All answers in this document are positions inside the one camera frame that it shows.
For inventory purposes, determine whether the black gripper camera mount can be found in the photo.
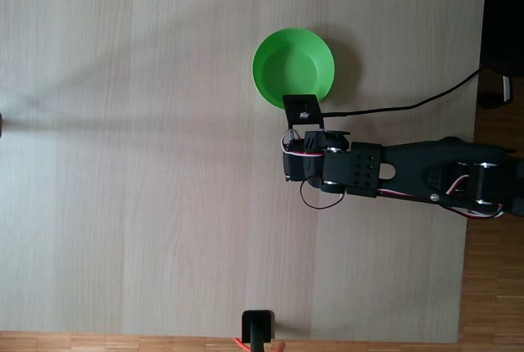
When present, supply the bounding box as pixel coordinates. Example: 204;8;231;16
282;93;327;133

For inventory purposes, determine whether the red white servo cable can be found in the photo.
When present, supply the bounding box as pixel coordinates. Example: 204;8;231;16
280;130;470;210
469;199;506;219

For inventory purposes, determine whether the green plastic bowl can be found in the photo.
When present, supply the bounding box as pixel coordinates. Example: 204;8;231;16
251;27;336;111

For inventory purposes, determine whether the black camera cable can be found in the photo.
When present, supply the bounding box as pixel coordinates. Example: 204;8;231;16
322;65;486;118

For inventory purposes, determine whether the orange spring clamp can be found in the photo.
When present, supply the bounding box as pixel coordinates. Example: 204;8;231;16
232;336;287;352

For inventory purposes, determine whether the black stand clamp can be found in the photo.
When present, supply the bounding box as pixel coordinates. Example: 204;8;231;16
241;309;276;352

